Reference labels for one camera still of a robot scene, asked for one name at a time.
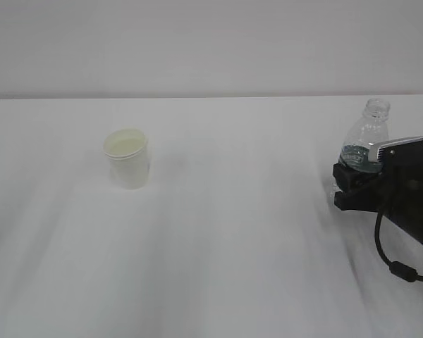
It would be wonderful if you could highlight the white paper cup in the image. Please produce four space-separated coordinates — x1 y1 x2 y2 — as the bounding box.
103 129 150 189

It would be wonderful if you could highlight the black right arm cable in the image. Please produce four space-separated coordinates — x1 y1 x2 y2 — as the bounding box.
374 196 423 283

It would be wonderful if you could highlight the clear plastic water bottle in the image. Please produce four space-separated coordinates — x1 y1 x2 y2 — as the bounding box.
329 98 391 198

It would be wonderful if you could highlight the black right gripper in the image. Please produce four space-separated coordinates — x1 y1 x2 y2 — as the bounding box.
332 141 423 245

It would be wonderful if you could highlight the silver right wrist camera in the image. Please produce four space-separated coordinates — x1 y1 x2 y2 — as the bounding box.
367 136 423 163

